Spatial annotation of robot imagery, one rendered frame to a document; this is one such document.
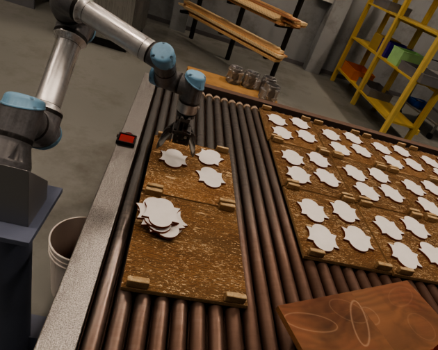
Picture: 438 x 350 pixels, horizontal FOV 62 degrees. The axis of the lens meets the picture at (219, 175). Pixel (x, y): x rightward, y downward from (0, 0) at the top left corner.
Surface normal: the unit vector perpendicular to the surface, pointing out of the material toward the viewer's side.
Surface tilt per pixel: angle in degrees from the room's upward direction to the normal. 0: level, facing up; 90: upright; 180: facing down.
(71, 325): 0
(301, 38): 90
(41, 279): 0
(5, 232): 0
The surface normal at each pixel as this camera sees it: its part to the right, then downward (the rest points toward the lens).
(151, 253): 0.29, -0.80
